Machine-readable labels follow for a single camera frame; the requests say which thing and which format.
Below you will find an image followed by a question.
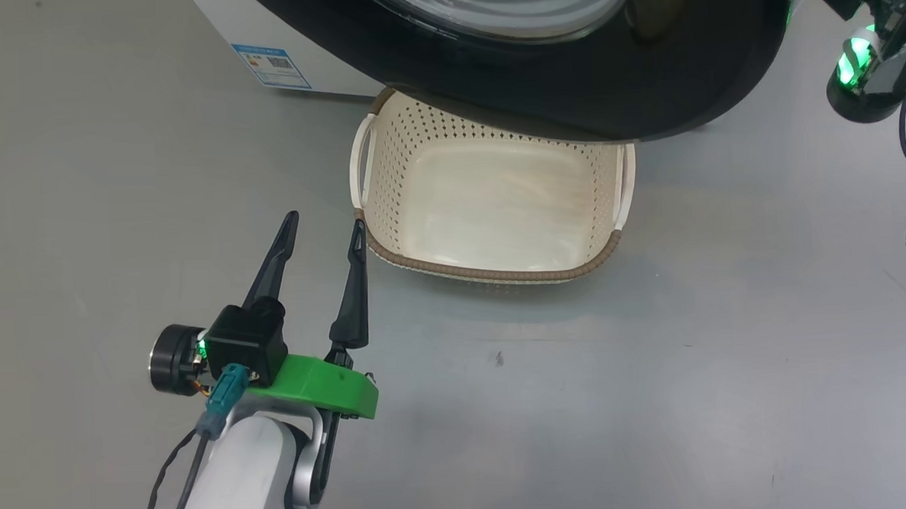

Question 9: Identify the black cable with teal connector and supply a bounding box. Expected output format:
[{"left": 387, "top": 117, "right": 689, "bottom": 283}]
[{"left": 135, "top": 363, "right": 252, "bottom": 509}]

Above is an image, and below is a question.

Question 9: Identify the blue energy label sticker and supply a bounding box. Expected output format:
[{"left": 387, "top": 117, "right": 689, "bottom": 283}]
[{"left": 231, "top": 40, "right": 313, "bottom": 93}]

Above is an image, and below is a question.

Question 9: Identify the round black glass washer door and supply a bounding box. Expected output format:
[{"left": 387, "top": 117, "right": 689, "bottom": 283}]
[{"left": 241, "top": 0, "right": 805, "bottom": 160}]

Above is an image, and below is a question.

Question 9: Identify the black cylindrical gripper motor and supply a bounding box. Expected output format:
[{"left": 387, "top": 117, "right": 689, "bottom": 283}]
[{"left": 148, "top": 323, "right": 209, "bottom": 392}]

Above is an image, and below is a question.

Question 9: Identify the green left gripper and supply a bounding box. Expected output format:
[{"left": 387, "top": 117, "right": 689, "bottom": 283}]
[{"left": 238, "top": 208, "right": 380, "bottom": 426}]

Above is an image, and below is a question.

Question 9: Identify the cream perforated laundry basket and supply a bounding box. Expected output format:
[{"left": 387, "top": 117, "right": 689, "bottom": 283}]
[{"left": 345, "top": 76, "right": 643, "bottom": 293}]

